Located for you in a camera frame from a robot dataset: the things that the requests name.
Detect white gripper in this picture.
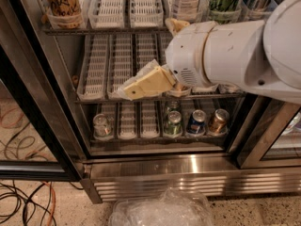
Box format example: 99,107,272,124
116,17,218,102

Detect orange La Croix can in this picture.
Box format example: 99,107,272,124
46,0,83,29

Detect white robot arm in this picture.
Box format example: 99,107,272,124
117,0,301,105

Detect gold can middle shelf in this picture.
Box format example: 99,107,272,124
166,83,191,98

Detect green can bottom rear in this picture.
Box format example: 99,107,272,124
164,100,181,116

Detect white labelled can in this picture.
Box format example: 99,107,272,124
171,0,200,23

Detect green can bottom front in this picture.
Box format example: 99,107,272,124
164,110,182,137

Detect blue can bottom shelf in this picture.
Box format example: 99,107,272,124
186,109,206,136

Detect copper can bottom shelf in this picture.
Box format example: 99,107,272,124
208,108,230,136

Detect silver can bottom shelf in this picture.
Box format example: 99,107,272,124
93,113,113,140

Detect right glass fridge door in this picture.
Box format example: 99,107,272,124
226,94,301,170

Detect glass fridge door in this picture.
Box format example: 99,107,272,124
226,94,301,170
0,0,88,182

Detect left glass fridge door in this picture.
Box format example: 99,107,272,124
0,0,88,182

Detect clear plastic bag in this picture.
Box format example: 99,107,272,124
108,187,214,226

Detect orange cable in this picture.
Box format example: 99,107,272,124
40,181,58,226

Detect black cables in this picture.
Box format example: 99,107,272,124
0,180,58,226

